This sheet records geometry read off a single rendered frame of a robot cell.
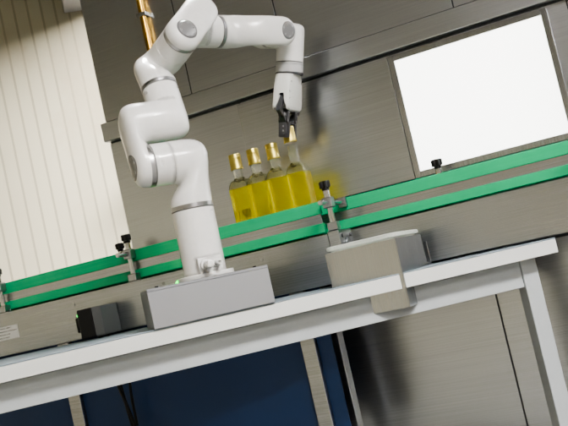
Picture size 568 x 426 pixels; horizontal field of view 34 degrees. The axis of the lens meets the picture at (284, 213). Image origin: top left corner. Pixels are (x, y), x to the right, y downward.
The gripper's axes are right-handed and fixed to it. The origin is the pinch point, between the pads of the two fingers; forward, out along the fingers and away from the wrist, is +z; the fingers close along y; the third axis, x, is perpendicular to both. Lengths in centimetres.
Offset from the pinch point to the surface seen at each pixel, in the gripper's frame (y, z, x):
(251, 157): 2.3, 7.6, -9.5
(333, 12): -14.6, -34.2, 6.7
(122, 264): 14, 38, -43
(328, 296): 43, 39, 29
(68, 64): -176, -46, -204
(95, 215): -175, 34, -183
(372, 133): -11.8, -0.2, 20.2
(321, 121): -11.7, -3.4, 5.2
